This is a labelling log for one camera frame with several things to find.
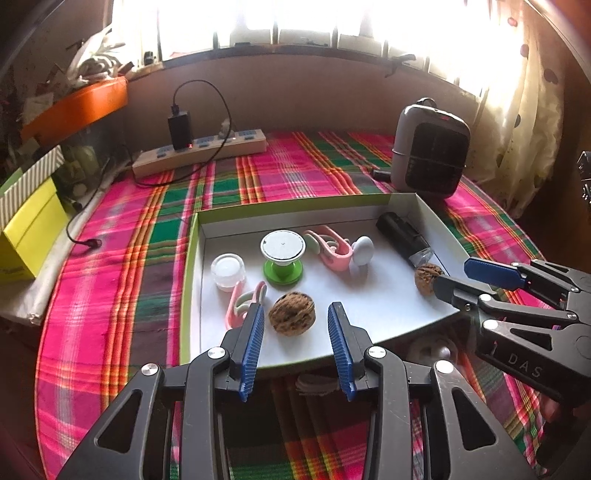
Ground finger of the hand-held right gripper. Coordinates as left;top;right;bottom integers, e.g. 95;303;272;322
432;275;579;325
464;257;591;299

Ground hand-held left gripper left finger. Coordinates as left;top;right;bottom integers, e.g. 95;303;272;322
55;304;266;480

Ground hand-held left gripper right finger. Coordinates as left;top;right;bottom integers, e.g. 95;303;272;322
327;302;539;480

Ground small walnut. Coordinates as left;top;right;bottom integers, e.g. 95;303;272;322
414;263;445;294

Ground pink clip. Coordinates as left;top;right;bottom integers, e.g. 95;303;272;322
225;281;269;329
302;225;354;272

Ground white green-edged tray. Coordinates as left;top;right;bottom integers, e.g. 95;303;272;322
178;193;485;370

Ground large walnut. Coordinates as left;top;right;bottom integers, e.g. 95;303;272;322
269;292;317;337

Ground small white jar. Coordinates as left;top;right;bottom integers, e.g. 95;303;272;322
211;254;246;291

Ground pale egg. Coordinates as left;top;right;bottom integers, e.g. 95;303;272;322
353;236;374;267

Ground white round gadget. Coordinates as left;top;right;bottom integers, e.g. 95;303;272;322
409;335;460;370

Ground black device with clear cap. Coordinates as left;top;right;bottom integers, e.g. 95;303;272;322
375;212;435;267

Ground green white knob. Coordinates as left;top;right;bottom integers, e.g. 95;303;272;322
260;230;305;288

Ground grey portable heater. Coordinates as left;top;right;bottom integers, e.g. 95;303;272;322
390;98;471;200

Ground pink green plaid tablecloth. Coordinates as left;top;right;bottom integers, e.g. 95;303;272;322
36;129;591;480

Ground cream dotted curtain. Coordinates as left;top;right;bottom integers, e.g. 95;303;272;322
471;0;566;217

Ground beige power strip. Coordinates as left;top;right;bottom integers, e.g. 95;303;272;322
131;129;269;178

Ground white board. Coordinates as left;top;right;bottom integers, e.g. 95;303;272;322
0;277;61;326

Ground glass tank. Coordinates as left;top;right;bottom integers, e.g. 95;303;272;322
55;117;132;208

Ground yellow box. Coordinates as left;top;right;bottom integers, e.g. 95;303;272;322
0;178;63;282

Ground striped box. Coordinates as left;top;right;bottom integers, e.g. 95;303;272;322
0;147;65;210

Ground orange tray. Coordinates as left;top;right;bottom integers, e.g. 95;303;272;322
21;76;129;141

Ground dried plant bundle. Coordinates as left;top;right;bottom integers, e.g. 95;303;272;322
65;28;134;86

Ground black charger with cable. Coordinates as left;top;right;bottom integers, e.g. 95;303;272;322
66;80;232;250

